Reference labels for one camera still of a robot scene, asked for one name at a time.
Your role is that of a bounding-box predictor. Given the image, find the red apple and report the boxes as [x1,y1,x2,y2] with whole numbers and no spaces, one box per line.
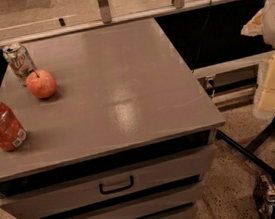
[26,70,57,99]

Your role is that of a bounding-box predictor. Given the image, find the black metal stand frame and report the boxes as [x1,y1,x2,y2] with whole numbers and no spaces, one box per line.
[216,116,275,182]

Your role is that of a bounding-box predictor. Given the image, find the green and white soda can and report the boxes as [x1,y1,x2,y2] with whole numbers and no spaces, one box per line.
[2,43,36,86]

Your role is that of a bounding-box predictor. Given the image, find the red coke can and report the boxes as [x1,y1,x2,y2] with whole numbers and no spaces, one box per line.
[0,101,27,152]

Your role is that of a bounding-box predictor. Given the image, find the black drawer handle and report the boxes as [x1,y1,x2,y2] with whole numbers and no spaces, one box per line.
[98,176,135,195]

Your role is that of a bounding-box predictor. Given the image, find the metal railing frame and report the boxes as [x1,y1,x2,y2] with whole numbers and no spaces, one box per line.
[0,0,275,53]

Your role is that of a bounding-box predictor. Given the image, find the grey drawer cabinet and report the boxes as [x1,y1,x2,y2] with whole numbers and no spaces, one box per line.
[0,19,224,219]

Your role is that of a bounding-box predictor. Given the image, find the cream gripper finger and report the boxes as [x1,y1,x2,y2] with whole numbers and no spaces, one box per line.
[253,53,275,119]
[240,10,263,37]

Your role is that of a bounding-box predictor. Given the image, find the black hanging cable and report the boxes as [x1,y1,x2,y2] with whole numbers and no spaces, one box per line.
[182,0,228,72]

